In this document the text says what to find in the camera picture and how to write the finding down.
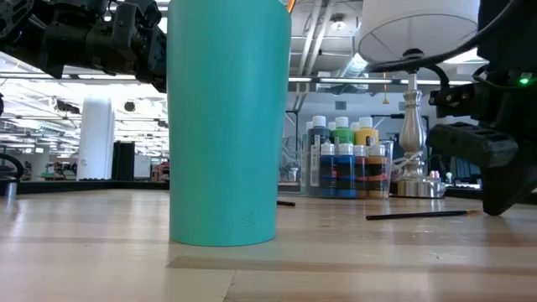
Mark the clear bundled lamp cord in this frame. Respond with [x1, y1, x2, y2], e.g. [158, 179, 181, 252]
[389, 150, 425, 182]

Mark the teal paint bottle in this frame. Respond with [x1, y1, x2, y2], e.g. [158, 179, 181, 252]
[300, 133, 310, 195]

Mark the small blue paint bottle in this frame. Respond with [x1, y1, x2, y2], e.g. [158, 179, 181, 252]
[319, 143, 338, 198]
[336, 143, 357, 199]

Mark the black frame stand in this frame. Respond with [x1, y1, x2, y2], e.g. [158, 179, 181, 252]
[284, 108, 300, 142]

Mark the black cabinet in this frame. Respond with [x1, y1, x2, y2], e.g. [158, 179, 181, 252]
[111, 140, 137, 181]

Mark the table lamp white shade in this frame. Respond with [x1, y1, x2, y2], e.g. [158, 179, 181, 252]
[357, 0, 483, 199]

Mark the clear plastic bin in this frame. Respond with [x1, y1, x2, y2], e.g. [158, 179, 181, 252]
[279, 138, 395, 200]

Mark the green plastic cup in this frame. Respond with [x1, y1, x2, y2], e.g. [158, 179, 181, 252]
[166, 0, 293, 247]

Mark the small brown paint bottle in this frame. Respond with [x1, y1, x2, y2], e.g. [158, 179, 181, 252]
[354, 144, 369, 199]

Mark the white pillar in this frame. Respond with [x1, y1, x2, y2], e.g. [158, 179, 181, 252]
[77, 96, 117, 180]

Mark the black cable loop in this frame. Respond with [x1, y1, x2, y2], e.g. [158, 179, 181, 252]
[0, 153, 24, 180]

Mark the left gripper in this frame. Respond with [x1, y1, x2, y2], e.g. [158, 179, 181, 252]
[41, 0, 169, 94]

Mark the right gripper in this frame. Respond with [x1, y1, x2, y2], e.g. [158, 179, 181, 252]
[426, 70, 537, 217]

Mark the long ceiling light bar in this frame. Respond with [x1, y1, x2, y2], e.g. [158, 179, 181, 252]
[0, 73, 475, 88]

